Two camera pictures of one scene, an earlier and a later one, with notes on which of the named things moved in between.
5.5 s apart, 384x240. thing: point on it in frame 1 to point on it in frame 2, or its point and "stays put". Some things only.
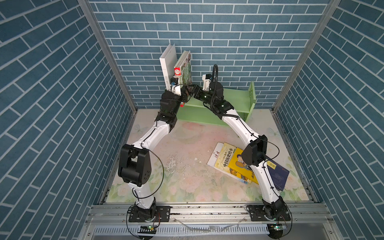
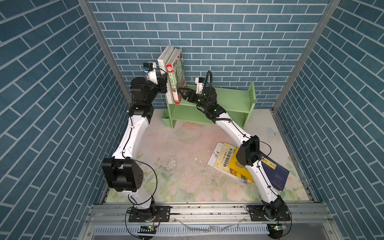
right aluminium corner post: x=306 y=55 stays put
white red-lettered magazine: x=214 y=156 stays put
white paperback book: x=168 y=59 stays put
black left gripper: x=182 y=96 to x=160 y=85
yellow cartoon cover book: x=237 y=164 stays put
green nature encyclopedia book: x=182 y=69 to x=175 y=67
